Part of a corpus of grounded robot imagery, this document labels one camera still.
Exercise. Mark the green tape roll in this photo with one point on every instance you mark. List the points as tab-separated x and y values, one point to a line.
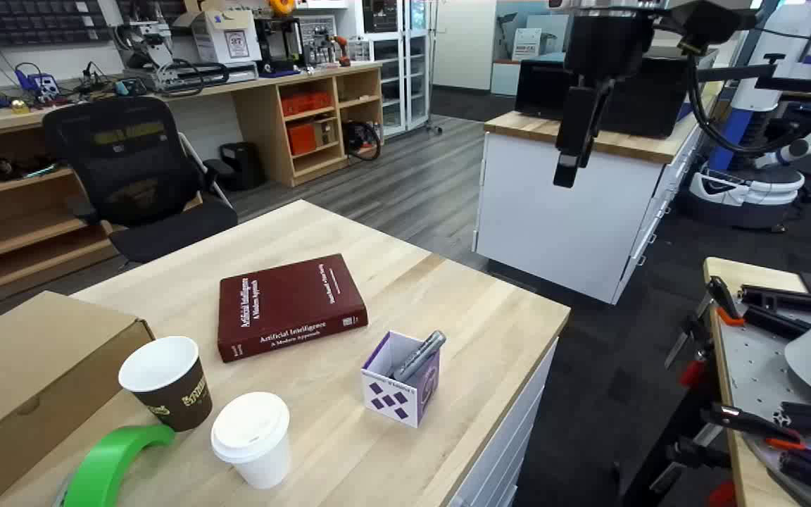
104	468

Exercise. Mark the white purple pen holder box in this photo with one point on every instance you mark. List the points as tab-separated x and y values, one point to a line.
391	399

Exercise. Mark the white mobile robot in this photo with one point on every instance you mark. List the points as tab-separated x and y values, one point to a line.
743	188

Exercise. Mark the brown cardboard box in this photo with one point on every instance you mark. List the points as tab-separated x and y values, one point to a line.
29	366

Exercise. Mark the black desktop machine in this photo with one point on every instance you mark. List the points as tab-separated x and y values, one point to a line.
278	47

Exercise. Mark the orange storage bin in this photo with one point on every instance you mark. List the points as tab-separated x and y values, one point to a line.
297	100
299	140

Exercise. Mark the wooden desk shelf unit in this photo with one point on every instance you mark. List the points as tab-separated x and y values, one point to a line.
264	121

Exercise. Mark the cluttered side table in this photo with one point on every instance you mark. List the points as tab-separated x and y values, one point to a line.
753	376

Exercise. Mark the black case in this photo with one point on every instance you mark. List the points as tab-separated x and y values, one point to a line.
647	103

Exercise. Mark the black mesh office chair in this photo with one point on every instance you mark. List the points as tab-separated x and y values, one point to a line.
123	159

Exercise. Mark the black wall rack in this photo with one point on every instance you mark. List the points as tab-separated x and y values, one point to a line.
29	21

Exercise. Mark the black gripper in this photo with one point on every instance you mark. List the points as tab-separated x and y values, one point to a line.
606	44

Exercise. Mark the white cabinet with wood top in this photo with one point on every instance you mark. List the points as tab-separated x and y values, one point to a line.
554	214

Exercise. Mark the dark red hardcover book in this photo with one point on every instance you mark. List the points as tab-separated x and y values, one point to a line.
281	305

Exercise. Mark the white glass-door cabinet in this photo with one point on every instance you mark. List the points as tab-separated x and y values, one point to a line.
391	57

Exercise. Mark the black bin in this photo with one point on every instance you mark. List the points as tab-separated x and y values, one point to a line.
240	164

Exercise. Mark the brown paper cup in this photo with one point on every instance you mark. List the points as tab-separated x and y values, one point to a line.
176	396

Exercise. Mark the black orange clamp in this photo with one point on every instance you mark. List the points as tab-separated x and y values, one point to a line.
772	314
760	424

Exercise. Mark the white lidded paper cup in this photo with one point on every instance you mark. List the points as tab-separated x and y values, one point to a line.
254	452

